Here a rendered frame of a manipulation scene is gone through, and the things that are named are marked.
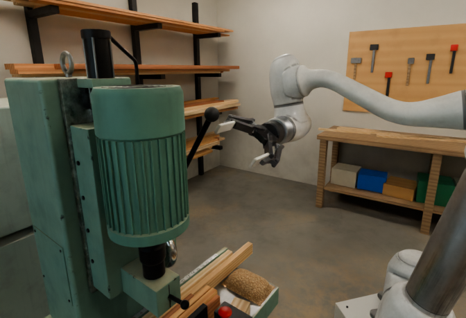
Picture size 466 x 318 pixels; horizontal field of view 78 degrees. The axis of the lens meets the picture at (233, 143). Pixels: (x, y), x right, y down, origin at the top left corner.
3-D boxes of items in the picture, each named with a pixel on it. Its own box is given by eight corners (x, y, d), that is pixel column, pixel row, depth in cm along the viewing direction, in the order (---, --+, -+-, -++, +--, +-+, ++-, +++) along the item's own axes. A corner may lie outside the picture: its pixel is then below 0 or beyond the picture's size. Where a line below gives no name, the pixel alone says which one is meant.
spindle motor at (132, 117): (141, 261, 53) (124, 89, 46) (91, 231, 63) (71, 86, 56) (205, 222, 67) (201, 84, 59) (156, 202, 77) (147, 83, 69)
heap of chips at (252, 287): (259, 306, 80) (260, 294, 79) (220, 284, 88) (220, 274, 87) (275, 287, 87) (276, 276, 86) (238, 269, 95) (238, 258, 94)
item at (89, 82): (96, 112, 62) (85, 27, 57) (78, 109, 66) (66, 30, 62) (128, 108, 68) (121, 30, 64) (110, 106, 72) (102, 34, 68)
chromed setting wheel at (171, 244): (173, 276, 83) (170, 238, 80) (146, 260, 91) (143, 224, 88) (180, 271, 86) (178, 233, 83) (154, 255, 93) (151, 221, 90)
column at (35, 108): (83, 357, 76) (35, 79, 59) (47, 316, 90) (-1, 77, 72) (152, 304, 94) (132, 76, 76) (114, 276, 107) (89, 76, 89)
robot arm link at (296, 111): (271, 145, 100) (265, 107, 99) (291, 137, 112) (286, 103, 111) (300, 143, 94) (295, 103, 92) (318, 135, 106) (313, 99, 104)
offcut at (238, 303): (234, 309, 79) (234, 296, 78) (249, 314, 77) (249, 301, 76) (227, 322, 75) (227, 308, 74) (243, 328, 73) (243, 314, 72)
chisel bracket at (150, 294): (159, 324, 65) (156, 292, 63) (123, 296, 73) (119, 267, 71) (183, 303, 70) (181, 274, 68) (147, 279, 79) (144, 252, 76)
